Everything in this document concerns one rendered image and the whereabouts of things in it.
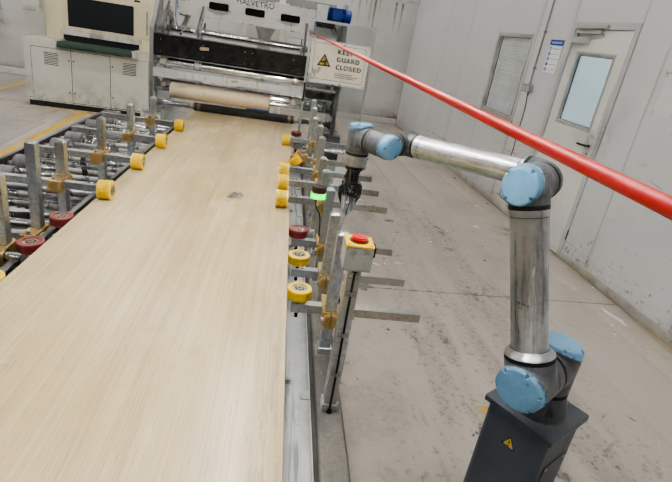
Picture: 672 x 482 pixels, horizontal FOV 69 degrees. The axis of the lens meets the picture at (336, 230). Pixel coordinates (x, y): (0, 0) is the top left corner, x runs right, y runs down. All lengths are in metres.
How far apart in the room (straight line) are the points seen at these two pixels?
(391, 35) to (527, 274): 9.56
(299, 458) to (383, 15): 9.92
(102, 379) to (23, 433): 0.18
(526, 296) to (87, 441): 1.15
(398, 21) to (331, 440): 9.97
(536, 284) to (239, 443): 0.92
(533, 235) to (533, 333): 0.29
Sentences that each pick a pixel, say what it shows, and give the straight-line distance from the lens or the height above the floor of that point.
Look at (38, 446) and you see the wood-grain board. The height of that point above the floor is 0.90.
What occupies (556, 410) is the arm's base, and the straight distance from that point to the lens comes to 1.85.
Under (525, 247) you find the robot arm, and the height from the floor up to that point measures 1.20.
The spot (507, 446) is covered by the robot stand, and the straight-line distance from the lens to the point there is 1.92.
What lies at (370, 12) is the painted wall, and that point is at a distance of 10.74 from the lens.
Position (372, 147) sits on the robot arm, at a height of 1.32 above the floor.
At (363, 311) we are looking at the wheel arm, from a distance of 1.64.
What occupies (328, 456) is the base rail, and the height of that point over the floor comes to 0.70.
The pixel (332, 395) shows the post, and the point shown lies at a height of 0.76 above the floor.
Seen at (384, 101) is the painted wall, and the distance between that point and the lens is 10.93.
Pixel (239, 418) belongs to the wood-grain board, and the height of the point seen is 0.90.
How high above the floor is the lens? 1.68
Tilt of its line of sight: 22 degrees down
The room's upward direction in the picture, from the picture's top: 9 degrees clockwise
